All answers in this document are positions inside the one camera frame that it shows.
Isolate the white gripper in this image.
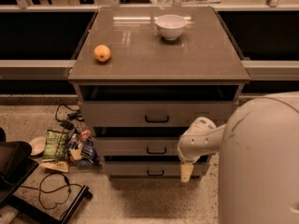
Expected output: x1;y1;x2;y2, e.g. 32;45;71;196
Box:
178;141;203;183

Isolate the grey drawer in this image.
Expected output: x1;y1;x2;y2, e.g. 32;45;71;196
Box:
102;161;210;177
78;101;237;128
93;137;178;156

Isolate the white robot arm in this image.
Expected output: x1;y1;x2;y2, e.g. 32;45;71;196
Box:
178;91;299;224

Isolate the grey bottom drawer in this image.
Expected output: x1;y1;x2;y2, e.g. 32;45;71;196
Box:
102;161;210;177

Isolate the grey drawer cabinet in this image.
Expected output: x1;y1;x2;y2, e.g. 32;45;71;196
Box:
67;6;251;181

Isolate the grey top drawer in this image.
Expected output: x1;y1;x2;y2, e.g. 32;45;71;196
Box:
78;101;237;128

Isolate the blue snack packet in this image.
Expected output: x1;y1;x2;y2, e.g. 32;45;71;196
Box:
74;140;99;167

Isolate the green chip bag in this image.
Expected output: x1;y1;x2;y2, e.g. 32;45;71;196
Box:
42;130;68;161

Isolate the tan packet on floor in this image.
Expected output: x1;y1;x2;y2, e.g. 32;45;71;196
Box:
40;161;69;173

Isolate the white bowl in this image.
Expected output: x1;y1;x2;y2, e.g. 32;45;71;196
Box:
156;14;187;40

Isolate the orange fruit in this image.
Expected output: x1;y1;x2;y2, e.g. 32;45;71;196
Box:
93;45;110;63

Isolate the white plate on floor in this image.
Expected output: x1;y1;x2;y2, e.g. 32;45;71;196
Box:
29;136;46;156

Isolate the black chair base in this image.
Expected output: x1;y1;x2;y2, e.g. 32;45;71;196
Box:
0;128;93;224

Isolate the black cable on floor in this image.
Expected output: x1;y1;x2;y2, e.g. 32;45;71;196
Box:
20;172;84;211

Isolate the black power adapter cable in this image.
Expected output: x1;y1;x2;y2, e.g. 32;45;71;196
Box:
54;104;85;132

